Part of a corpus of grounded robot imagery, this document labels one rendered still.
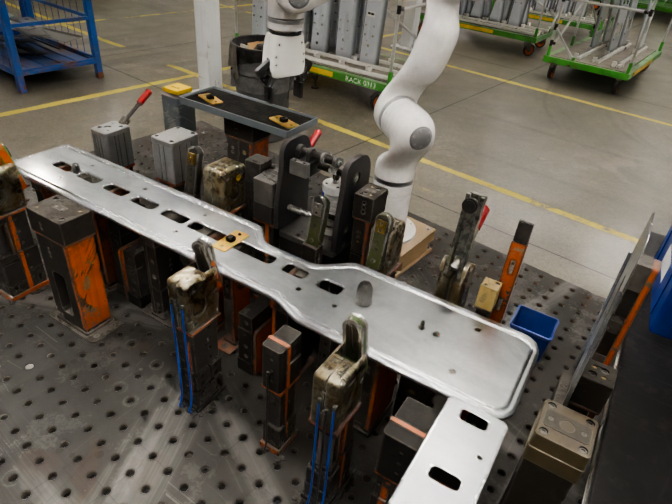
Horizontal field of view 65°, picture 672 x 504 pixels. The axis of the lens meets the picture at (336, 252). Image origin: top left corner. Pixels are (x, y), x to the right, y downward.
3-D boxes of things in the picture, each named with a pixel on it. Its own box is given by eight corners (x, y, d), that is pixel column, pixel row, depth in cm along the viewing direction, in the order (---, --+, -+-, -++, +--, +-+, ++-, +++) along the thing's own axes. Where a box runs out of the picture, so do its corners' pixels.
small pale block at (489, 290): (442, 410, 120) (480, 284, 100) (448, 400, 123) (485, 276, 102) (456, 417, 119) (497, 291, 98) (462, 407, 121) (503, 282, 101)
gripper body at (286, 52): (292, 21, 127) (290, 68, 133) (258, 24, 121) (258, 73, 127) (312, 28, 123) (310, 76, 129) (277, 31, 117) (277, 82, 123)
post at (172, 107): (172, 223, 176) (158, 93, 151) (189, 214, 181) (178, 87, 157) (189, 231, 173) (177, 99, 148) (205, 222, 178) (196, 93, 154)
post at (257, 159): (246, 285, 152) (244, 157, 129) (257, 277, 155) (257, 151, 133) (260, 292, 150) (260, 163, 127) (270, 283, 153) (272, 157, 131)
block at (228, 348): (212, 346, 131) (206, 251, 115) (246, 318, 140) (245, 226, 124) (229, 355, 129) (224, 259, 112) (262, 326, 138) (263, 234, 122)
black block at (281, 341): (248, 449, 108) (246, 347, 91) (279, 414, 116) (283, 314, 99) (279, 469, 105) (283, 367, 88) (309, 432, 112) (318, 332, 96)
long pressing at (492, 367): (-9, 170, 137) (-10, 165, 136) (69, 145, 153) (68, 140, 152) (507, 429, 82) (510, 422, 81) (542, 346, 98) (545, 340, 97)
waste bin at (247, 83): (216, 133, 420) (211, 38, 380) (264, 118, 456) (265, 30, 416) (260, 153, 396) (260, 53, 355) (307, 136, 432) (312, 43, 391)
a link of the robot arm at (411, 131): (403, 166, 164) (416, 91, 150) (430, 196, 150) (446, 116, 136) (367, 170, 160) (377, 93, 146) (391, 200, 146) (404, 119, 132)
